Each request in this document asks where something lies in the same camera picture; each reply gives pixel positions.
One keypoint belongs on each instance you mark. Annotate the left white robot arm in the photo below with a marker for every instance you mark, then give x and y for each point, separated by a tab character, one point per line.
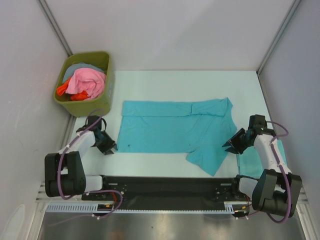
64	174

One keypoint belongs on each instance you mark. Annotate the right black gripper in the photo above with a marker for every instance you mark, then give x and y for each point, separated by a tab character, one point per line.
235	147

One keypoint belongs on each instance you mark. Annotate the white slotted cable duct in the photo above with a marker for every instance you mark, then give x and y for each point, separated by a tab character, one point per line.
228	207

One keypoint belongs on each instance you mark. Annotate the cyan blue t shirt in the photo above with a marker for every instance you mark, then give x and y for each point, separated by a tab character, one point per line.
198	129

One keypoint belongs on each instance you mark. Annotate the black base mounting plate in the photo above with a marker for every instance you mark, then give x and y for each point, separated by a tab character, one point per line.
170	191

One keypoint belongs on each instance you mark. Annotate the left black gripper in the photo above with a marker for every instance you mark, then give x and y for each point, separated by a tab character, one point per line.
111	144

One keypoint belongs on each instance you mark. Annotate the grey blue t shirt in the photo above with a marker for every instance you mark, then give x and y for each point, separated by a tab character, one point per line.
71	69

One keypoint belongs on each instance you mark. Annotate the pink t shirt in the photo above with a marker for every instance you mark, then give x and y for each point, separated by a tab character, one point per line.
89	80

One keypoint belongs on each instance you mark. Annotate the olive green plastic bin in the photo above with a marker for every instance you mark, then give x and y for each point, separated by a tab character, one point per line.
100	59

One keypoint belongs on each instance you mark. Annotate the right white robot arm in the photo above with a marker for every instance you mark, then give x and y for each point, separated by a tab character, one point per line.
277	190

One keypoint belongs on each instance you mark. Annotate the folded teal t shirt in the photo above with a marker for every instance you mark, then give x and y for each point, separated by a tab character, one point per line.
250	165

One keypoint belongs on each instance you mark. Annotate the orange red t shirt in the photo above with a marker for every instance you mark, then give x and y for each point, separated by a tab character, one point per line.
80	96

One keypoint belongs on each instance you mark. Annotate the aluminium extrusion rail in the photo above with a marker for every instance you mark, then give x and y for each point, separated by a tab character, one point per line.
42	197

